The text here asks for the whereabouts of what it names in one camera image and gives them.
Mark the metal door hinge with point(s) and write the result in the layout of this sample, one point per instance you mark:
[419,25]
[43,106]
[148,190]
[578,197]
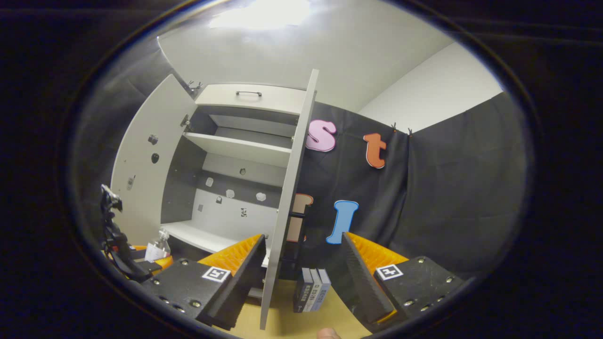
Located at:
[185,123]

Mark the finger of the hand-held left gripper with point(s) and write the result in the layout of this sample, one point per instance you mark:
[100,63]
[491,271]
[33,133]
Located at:
[139,248]
[164,262]

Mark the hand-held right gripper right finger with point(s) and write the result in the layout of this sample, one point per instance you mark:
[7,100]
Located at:
[362,282]

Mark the white cabinet door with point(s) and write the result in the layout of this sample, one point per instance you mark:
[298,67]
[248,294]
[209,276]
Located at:
[141,197]
[287,197]

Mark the clear plastic bottle white label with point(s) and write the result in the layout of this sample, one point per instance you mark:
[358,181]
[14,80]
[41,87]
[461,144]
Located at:
[158,247]

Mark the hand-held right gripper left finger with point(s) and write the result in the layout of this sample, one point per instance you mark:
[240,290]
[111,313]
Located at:
[245,282]

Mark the blue book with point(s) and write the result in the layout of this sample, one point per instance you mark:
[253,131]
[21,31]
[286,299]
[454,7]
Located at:
[322,287]

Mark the black backdrop cloth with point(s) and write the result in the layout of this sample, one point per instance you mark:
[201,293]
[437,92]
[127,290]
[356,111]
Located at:
[447,188]

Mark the dark grey book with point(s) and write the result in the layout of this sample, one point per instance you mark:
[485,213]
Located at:
[301,292]

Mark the light grey book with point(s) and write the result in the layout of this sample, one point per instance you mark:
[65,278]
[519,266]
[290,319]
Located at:
[313,289]

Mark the white and grey cabinet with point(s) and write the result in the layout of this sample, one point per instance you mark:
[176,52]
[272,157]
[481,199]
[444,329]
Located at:
[235,148]

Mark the white cabinet drawer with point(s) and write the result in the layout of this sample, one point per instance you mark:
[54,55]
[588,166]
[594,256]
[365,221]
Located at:
[278,101]

